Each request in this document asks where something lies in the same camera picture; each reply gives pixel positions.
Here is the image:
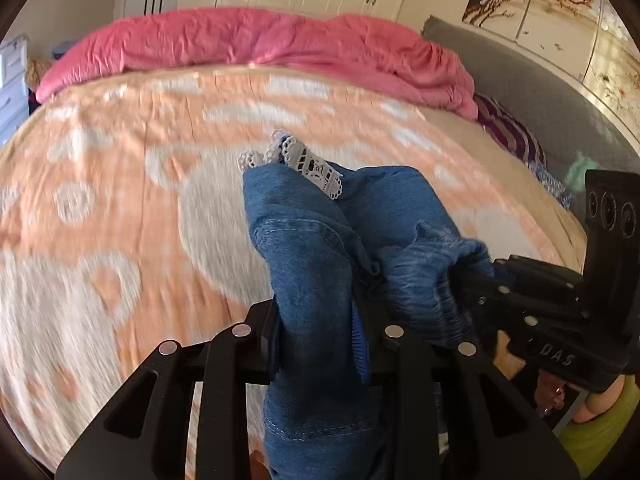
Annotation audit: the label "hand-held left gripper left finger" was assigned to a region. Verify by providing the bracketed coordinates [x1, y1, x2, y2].
[54, 300, 281, 480]

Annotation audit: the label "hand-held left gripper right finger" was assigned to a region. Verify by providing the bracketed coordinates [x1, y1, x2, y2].
[350, 302, 581, 480]

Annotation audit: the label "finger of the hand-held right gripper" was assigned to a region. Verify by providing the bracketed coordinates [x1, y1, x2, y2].
[447, 267, 576, 343]
[492, 254, 586, 297]

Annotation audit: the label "blue pants with lace trim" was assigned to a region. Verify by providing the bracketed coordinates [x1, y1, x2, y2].
[237, 130, 496, 480]

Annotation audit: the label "person's right forearm green sleeve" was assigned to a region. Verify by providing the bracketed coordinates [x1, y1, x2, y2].
[555, 375, 640, 480]

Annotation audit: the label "person's right hand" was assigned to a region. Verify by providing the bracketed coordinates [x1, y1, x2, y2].
[532, 367, 623, 423]

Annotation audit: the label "blue and white patterned cloth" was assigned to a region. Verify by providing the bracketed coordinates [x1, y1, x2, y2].
[532, 160, 573, 208]

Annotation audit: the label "mint green cloth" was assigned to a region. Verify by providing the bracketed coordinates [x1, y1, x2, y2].
[565, 152, 601, 186]

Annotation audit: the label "purple striped pillow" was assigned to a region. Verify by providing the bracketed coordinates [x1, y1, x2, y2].
[475, 92, 548, 166]

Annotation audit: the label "orange and cream blanket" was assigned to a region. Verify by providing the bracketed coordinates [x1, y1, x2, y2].
[0, 65, 588, 471]

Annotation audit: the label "grey upholstered headboard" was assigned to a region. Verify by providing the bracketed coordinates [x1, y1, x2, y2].
[422, 16, 640, 221]

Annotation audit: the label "pink duvet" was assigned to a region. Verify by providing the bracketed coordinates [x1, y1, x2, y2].
[35, 6, 481, 121]

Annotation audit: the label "white drawer dresser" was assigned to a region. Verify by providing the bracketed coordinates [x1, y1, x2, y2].
[0, 35, 31, 133]

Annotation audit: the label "floral painted wall panels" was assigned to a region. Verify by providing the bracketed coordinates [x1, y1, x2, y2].
[462, 0, 640, 126]

